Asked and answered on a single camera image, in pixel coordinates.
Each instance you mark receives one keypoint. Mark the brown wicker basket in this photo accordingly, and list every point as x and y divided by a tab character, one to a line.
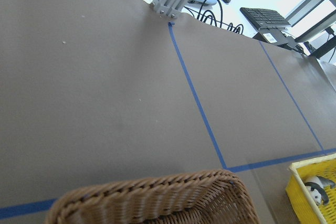
209	196

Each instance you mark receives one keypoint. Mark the yellow plastic basket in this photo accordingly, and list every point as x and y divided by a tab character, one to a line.
302	203

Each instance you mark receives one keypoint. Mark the black keyboard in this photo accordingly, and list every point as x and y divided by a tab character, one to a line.
264	18

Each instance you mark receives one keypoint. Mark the toy panda figure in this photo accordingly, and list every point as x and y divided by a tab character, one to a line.
316	186

